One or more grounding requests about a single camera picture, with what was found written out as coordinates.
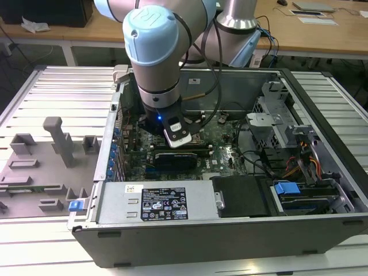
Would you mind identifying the black cable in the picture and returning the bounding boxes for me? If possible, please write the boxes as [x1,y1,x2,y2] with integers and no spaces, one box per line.
[237,148,277,177]

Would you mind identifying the CPU socket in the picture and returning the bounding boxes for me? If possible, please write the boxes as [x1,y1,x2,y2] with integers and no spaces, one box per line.
[188,126,205,144]

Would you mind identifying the hard disk in blue carrier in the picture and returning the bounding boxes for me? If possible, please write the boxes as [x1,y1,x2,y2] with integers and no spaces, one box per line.
[274,180,338,216]

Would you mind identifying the black drive bay cover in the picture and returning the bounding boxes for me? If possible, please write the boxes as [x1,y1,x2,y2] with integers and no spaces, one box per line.
[209,175,278,218]

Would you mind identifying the green motherboard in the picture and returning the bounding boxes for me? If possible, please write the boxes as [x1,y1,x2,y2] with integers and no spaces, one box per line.
[126,112,248,182]

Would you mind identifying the black computer tower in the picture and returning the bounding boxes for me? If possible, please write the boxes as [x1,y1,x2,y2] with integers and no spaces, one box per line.
[0,0,94,28]

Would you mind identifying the grey parts rack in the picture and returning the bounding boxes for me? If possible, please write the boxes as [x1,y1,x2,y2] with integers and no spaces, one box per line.
[0,116,102,220]

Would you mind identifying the silver power supply unit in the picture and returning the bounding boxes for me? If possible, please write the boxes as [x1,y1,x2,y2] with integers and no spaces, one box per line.
[96,181,221,224]

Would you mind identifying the blue cable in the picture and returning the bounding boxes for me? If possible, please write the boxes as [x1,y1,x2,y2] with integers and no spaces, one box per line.
[264,28,280,68]

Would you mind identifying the black graphics card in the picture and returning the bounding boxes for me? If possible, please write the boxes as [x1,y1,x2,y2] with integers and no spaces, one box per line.
[154,151,198,173]

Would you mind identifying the orange yellow red wires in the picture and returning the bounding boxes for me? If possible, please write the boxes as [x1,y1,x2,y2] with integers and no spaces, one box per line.
[283,156,321,179]

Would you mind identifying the wooden desk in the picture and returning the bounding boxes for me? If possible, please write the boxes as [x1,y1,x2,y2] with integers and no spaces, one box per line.
[0,0,368,68]

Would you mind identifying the grey case latch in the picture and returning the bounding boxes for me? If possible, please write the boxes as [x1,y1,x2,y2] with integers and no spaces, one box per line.
[112,64,131,85]

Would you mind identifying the black RAM stick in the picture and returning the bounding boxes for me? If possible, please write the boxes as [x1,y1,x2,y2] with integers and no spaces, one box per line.
[152,148,213,158]

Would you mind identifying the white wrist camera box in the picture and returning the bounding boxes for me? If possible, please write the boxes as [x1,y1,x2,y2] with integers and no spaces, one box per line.
[163,116,193,149]

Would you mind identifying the grey flat laptop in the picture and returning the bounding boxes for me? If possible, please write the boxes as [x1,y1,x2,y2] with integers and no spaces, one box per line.
[292,1,336,13]

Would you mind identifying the green RAM stick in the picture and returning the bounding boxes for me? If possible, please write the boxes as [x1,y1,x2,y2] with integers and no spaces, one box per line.
[0,185,63,194]

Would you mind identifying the black open PC case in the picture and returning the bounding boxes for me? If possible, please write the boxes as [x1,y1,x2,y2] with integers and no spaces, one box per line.
[67,66,368,270]

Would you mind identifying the silver metal drive cage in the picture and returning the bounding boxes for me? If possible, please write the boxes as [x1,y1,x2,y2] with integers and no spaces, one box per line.
[246,80,290,148]

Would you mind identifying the crumpled white paper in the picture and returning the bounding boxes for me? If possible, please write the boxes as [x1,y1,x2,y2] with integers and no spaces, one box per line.
[21,16,51,34]

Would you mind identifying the grey metal bracket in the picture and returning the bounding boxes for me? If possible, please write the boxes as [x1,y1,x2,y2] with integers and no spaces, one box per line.
[284,125,323,151]

